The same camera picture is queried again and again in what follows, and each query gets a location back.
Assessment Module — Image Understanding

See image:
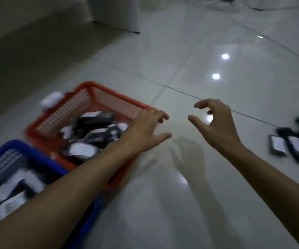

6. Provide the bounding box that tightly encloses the person's right forearm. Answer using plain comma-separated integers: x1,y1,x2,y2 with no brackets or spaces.
228,144,299,249

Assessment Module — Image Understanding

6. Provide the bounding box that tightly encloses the white desk side panel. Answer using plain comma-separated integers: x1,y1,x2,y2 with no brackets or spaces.
86,0,141,34

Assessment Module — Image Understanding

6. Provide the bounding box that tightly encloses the blue plastic basket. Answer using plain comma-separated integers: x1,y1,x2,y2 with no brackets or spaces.
0,139,106,249

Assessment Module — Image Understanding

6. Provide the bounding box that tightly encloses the red plastic basket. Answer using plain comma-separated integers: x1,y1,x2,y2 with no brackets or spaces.
25,81,155,190

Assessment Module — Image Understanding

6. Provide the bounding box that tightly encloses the person's left forearm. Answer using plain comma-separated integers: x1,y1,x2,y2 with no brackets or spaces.
0,145,137,249

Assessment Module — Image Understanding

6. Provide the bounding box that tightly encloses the small white paper tag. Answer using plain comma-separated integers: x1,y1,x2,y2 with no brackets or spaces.
39,91,64,108

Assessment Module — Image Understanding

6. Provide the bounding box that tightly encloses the person's right hand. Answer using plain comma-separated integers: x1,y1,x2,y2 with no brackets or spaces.
187,98,244,158

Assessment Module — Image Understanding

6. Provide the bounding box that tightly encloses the person's left hand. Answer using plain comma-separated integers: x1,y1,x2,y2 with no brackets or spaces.
119,108,173,159

